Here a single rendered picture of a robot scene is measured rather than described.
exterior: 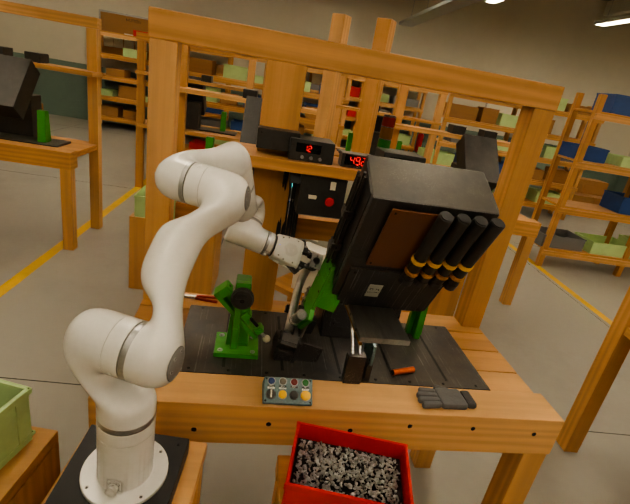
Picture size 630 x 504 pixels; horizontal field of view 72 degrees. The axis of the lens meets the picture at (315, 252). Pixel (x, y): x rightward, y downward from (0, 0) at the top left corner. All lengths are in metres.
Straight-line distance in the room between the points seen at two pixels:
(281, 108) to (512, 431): 1.35
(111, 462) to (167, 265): 0.44
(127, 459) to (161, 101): 1.12
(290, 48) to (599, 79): 12.38
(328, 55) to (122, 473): 1.36
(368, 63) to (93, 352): 1.26
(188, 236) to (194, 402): 0.58
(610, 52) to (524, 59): 2.13
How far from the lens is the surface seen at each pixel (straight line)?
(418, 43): 11.73
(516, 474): 1.87
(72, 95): 12.39
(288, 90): 1.64
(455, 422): 1.58
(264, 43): 1.64
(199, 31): 1.65
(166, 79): 1.66
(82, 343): 0.95
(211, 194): 0.99
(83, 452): 1.28
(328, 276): 1.41
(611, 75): 13.86
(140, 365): 0.89
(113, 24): 11.96
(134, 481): 1.17
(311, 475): 1.25
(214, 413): 1.40
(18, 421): 1.41
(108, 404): 1.01
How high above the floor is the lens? 1.81
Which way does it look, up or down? 21 degrees down
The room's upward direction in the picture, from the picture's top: 10 degrees clockwise
